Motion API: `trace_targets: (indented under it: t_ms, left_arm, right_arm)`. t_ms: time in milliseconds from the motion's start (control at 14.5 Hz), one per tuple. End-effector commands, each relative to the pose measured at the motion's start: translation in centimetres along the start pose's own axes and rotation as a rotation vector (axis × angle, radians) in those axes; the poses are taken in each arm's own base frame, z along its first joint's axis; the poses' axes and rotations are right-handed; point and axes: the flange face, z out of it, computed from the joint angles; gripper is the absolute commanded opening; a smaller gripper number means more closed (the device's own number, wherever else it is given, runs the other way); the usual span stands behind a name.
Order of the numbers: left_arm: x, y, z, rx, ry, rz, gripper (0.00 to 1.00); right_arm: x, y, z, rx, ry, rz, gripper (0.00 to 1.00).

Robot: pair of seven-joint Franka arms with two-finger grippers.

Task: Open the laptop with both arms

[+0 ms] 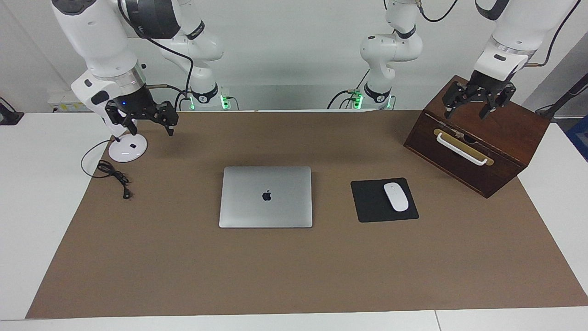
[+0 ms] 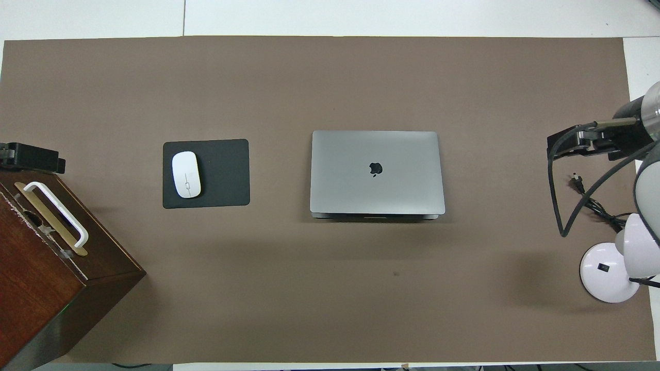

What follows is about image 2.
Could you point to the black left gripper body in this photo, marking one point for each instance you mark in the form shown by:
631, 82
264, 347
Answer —
4, 154

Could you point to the black mouse pad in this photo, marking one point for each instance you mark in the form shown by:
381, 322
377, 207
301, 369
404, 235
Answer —
227, 175

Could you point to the dark brown wooden box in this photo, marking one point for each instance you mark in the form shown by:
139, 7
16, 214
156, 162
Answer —
31, 288

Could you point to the white desk lamp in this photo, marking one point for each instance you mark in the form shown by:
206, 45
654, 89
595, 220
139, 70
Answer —
603, 278

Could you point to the silver apple laptop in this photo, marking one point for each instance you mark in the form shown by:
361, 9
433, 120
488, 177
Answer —
361, 190

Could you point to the brown table mat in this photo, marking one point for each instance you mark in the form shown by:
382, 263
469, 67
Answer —
361, 77

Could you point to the white computer mouse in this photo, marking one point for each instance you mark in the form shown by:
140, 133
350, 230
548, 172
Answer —
185, 167

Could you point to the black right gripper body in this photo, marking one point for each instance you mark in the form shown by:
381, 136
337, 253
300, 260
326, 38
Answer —
631, 134

